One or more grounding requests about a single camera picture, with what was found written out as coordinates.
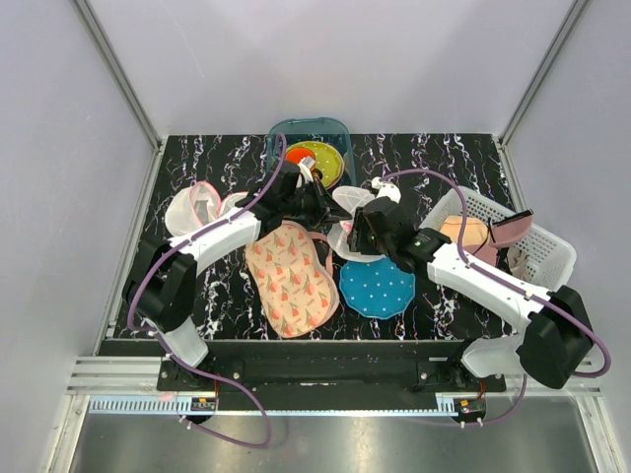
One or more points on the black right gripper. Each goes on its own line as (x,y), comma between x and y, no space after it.
(356,236)

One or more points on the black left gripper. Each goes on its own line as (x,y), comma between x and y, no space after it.
(326,212)

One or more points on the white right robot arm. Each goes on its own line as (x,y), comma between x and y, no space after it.
(552,327)

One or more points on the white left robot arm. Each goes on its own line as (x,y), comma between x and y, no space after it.
(160,288)

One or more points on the floral pink laundry bag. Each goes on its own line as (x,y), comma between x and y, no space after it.
(296,287)

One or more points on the yellow dotted plate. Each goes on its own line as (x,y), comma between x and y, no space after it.
(327,160)

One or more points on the orange cup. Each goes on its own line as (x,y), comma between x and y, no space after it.
(301,155)

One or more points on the blue dotted plate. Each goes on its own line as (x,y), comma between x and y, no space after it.
(378,289)

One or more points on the teal transparent bin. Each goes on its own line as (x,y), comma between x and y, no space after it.
(324,129)

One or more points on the white plastic basket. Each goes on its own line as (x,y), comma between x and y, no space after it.
(540,257)

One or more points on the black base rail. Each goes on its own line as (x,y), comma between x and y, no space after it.
(330,376)

